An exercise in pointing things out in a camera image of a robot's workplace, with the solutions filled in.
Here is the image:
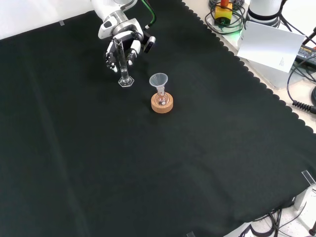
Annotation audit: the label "green cable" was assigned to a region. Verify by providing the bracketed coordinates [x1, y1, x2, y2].
[141, 0, 157, 30]

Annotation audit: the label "black coiled cable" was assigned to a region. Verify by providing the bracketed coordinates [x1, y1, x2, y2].
[286, 62, 316, 113]

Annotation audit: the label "white bench bracket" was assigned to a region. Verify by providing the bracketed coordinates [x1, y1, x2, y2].
[293, 184, 316, 211]

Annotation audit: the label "black cable bundle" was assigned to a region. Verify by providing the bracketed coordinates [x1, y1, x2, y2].
[238, 207, 309, 237]

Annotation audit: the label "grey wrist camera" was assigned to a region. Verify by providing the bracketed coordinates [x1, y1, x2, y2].
[143, 36, 157, 54]

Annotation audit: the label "round-bottom glass flask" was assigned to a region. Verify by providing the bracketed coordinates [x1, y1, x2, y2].
[156, 86, 170, 107]

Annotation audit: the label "clear plastic funnel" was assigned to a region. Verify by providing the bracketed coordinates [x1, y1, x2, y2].
[149, 72, 169, 91]

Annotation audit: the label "black cable loop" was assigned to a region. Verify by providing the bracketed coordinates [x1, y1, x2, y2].
[204, 0, 248, 35]

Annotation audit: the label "clear glass graduated cylinder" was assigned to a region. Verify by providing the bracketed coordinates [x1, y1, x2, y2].
[113, 38, 135, 88]

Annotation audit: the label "black power adapter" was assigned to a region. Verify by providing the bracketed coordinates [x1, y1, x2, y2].
[295, 44, 316, 65]

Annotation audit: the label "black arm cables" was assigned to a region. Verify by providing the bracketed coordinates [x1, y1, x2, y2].
[277, 0, 296, 33]

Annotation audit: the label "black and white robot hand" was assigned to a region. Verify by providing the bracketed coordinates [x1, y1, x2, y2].
[103, 29, 145, 74]

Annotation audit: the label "yellow stop button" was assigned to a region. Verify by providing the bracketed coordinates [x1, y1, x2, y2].
[214, 0, 234, 27]

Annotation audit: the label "cork ring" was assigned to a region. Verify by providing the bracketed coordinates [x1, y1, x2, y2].
[151, 92, 175, 114]

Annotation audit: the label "black cloth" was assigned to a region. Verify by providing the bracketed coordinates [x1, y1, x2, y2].
[0, 0, 316, 237]

